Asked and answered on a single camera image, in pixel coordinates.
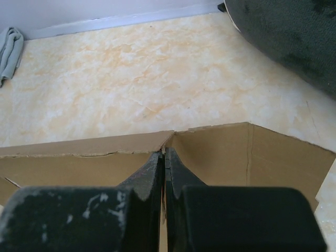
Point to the folded grey cloth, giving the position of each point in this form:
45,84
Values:
12,44

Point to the black plush flower-pattern bag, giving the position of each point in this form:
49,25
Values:
299,35

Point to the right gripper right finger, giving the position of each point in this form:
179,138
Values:
200,217

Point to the brown cardboard box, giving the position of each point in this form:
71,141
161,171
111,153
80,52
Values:
240,154

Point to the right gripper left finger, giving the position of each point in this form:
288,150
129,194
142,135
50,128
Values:
125,217

